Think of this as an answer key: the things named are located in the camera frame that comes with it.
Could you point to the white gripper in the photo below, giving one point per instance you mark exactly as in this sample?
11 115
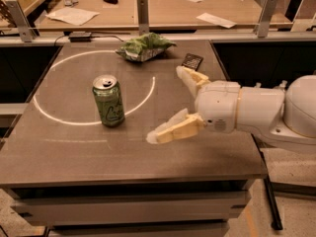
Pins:
218 105

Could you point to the green soda can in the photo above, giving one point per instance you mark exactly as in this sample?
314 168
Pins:
107 94

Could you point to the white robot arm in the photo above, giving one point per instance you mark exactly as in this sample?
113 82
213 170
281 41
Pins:
283 117

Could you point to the green jalapeno chip bag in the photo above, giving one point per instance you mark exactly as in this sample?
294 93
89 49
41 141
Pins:
144 47

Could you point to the black snack packet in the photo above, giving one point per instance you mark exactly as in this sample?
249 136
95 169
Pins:
192 61

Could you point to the white paper sheet right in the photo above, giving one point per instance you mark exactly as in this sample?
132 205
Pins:
216 21

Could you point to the grey table drawer unit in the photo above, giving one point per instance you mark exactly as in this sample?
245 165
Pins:
143 209

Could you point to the black power adapter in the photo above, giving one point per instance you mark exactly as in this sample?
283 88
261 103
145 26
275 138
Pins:
80 37

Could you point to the white paper sheet left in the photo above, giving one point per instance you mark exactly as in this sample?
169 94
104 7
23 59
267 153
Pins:
73 16

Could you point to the centre metal bracket post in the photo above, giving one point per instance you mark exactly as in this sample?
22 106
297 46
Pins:
143 16

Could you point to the metal bracket post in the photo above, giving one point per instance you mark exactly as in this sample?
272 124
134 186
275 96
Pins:
262 28
143 16
26 33

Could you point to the right metal bracket post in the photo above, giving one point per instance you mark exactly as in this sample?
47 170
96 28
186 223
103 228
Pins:
262 28

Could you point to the left metal bracket post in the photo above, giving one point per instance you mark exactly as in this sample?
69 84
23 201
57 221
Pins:
26 33

